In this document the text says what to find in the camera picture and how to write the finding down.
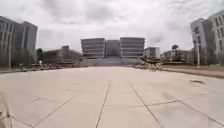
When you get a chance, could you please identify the wide bluish stairs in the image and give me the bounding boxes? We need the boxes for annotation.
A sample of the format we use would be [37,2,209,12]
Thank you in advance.
[79,56,141,67]

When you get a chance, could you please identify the small pale building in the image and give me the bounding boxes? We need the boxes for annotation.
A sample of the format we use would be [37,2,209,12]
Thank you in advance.
[143,46,161,60]

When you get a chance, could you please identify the brown ground strip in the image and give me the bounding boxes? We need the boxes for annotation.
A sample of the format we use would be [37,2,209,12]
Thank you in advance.
[161,66,224,80]

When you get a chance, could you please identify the tiered building with banded floors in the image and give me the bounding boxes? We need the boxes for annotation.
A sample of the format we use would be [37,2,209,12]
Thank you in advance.
[79,36,146,60]

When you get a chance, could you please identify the row of parked bicycles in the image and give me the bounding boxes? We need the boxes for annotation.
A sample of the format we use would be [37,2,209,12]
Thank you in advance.
[129,60,164,72]

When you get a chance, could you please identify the tall grey two-block building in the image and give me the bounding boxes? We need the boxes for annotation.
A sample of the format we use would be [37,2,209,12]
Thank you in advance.
[0,15,39,68]

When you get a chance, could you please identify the lamp pole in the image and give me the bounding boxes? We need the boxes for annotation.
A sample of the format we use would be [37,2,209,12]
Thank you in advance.
[193,31,201,69]

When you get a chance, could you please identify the pale multi-storey building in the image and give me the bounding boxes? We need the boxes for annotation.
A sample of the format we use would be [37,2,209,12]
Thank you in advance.
[189,9,224,66]

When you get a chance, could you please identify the manhole cover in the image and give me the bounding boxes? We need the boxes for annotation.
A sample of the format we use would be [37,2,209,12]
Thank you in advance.
[189,79,206,85]

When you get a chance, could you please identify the pale stone slab plaza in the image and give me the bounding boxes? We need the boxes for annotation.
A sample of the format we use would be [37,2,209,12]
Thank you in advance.
[0,65,224,128]

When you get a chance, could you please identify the low dark building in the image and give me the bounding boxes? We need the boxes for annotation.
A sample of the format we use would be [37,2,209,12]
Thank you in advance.
[42,45,84,65]

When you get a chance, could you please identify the low long building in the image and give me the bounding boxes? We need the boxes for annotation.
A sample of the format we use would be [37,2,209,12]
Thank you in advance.
[161,49,193,63]

